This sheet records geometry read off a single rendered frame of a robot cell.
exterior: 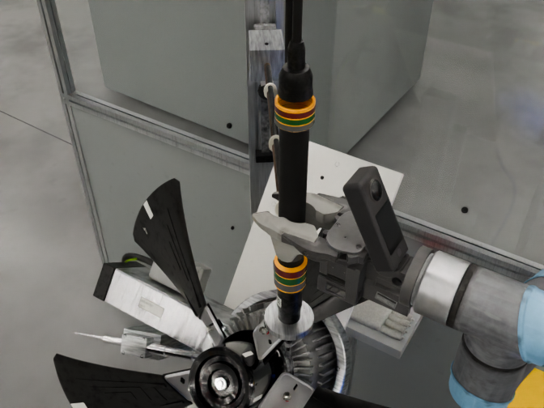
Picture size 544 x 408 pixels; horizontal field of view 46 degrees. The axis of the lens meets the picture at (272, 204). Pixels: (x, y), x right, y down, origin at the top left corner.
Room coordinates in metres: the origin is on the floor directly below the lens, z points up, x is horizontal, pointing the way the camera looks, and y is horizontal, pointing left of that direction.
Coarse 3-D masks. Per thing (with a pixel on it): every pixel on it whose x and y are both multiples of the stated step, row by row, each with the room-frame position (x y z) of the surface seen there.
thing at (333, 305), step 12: (312, 264) 0.74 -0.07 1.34; (312, 276) 0.71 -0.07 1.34; (312, 288) 0.69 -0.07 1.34; (336, 288) 0.66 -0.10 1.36; (312, 300) 0.66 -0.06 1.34; (324, 300) 0.65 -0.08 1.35; (336, 300) 0.64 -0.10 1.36; (360, 300) 0.63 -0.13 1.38; (324, 312) 0.63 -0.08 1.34; (336, 312) 0.62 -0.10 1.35
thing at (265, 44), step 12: (264, 24) 1.25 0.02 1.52; (252, 36) 1.21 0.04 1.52; (264, 36) 1.21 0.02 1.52; (276, 36) 1.21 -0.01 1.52; (252, 48) 1.16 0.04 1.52; (264, 48) 1.16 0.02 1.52; (276, 48) 1.16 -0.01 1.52; (252, 60) 1.15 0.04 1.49; (264, 60) 1.15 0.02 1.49; (276, 60) 1.15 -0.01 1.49; (252, 72) 1.15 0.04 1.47; (264, 72) 1.15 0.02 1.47; (276, 72) 1.15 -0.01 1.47
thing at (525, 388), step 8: (536, 368) 0.72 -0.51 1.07; (528, 376) 0.70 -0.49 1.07; (536, 376) 0.70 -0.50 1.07; (528, 384) 0.68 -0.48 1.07; (536, 384) 0.68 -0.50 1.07; (520, 392) 0.67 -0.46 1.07; (528, 392) 0.67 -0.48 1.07; (536, 392) 0.67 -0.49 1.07; (512, 400) 0.65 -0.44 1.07; (520, 400) 0.65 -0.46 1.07; (528, 400) 0.65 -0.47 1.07; (536, 400) 0.65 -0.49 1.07
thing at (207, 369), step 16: (240, 336) 0.70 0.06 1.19; (208, 352) 0.62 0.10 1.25; (224, 352) 0.62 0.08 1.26; (240, 352) 0.62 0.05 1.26; (256, 352) 0.64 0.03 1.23; (192, 368) 0.61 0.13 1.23; (208, 368) 0.61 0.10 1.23; (224, 368) 0.60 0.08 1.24; (240, 368) 0.60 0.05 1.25; (256, 368) 0.60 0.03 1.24; (272, 368) 0.64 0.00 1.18; (288, 368) 0.65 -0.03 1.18; (192, 384) 0.59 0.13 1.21; (208, 384) 0.59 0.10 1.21; (240, 384) 0.58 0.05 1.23; (256, 384) 0.58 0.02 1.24; (272, 384) 0.63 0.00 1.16; (208, 400) 0.58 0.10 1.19; (224, 400) 0.57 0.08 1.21; (240, 400) 0.56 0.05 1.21
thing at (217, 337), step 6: (204, 312) 0.72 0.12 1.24; (210, 312) 0.69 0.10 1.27; (204, 318) 0.72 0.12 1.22; (210, 318) 0.69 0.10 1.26; (204, 324) 0.73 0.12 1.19; (216, 324) 0.68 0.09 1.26; (216, 330) 0.68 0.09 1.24; (210, 336) 0.71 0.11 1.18; (216, 336) 0.68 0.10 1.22; (222, 336) 0.66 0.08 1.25; (216, 342) 0.69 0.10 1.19
